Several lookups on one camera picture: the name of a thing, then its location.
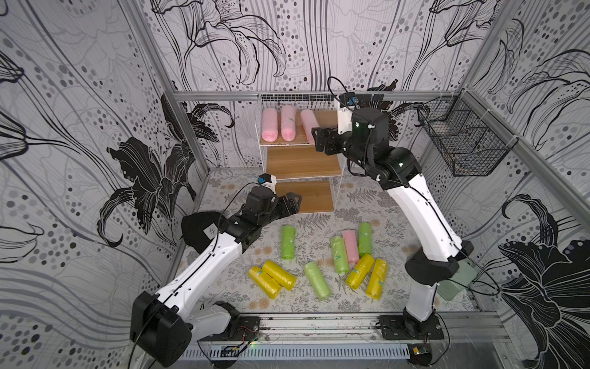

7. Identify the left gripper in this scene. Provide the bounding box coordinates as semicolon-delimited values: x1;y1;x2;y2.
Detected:
256;192;302;227

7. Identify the pink trash bag roll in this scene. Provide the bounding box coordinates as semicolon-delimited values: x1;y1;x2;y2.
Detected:
281;105;297;142
300;109;319;145
342;229;360;264
261;108;279;142

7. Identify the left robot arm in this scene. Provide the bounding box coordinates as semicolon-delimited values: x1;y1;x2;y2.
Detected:
130;184;303;367

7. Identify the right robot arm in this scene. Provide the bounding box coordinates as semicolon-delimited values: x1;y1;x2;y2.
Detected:
311;108;473;323

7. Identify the green trash bag roll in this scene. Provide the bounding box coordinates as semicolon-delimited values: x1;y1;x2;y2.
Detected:
330;236;350;275
304;261;332;301
358;222;373;258
281;225;297;260

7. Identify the yellow trash bag roll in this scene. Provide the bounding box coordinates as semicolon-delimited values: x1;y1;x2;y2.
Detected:
346;254;375;290
262;260;297;291
366;258;388;300
247;266;281;300

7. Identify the black baseball cap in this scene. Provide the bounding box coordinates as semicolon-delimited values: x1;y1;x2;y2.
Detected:
181;212;226;254

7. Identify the green tissue box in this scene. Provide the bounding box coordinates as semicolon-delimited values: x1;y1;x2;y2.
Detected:
437;259;478;301

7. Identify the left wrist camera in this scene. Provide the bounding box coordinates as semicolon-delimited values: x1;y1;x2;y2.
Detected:
258;173;277;193

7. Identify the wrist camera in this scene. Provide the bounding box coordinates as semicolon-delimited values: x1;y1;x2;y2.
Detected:
334;92;358;135
258;173;277;193

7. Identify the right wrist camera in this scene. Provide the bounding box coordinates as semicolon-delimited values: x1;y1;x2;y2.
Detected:
334;92;358;135

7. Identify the white wire wooden shelf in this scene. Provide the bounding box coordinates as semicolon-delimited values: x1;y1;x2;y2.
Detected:
256;92;344;213

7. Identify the black wire wall basket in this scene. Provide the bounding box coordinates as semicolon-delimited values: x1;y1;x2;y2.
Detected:
416;96;513;177

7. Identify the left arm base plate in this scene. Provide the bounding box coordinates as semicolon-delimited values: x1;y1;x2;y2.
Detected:
198;316;261;343

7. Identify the white slotted cable duct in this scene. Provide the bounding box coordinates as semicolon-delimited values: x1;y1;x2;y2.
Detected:
181;343;410;361

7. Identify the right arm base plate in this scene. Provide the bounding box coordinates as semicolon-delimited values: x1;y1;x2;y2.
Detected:
376;315;445;341

